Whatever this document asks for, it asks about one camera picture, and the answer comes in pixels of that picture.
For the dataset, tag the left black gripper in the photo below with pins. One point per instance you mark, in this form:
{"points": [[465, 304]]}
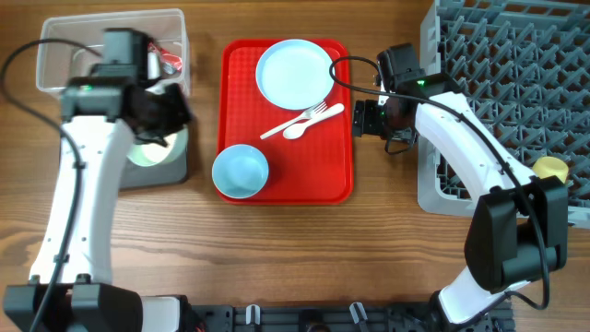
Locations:
{"points": [[182, 114]]}

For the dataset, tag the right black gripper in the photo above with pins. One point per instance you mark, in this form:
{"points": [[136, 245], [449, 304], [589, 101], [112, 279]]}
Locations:
{"points": [[364, 123]]}

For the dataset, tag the green bowl with rice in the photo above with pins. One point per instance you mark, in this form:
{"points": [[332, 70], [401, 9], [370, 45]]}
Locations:
{"points": [[152, 154]]}

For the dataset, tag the red snack wrapper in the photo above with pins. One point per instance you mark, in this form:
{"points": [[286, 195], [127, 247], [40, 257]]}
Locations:
{"points": [[170, 63]]}

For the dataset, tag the light blue bowl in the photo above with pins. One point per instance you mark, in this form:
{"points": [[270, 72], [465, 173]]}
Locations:
{"points": [[240, 171]]}

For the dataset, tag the yellow plastic cup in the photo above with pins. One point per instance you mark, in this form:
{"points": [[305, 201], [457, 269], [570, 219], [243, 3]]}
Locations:
{"points": [[547, 166]]}

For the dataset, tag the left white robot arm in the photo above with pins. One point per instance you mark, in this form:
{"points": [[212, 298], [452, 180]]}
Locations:
{"points": [[102, 116]]}

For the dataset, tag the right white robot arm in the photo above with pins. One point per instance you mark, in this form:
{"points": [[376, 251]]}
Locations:
{"points": [[518, 233]]}

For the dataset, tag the grey dishwasher rack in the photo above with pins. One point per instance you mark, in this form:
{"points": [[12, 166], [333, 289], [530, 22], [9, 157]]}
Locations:
{"points": [[524, 68]]}

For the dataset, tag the black bin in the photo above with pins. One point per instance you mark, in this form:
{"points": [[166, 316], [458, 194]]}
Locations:
{"points": [[135, 177]]}

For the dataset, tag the white plastic fork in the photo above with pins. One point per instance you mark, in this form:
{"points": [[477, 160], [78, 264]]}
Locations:
{"points": [[305, 115]]}

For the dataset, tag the red plastic tray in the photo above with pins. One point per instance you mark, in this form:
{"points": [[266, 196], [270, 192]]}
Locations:
{"points": [[315, 169]]}

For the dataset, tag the white plastic spoon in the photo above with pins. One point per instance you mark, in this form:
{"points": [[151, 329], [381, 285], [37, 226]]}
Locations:
{"points": [[297, 130]]}

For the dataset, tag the clear plastic bin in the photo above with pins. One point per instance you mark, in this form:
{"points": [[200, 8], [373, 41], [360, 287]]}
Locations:
{"points": [[56, 62]]}

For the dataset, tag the light blue plate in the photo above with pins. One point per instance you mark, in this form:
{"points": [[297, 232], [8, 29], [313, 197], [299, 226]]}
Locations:
{"points": [[294, 74]]}

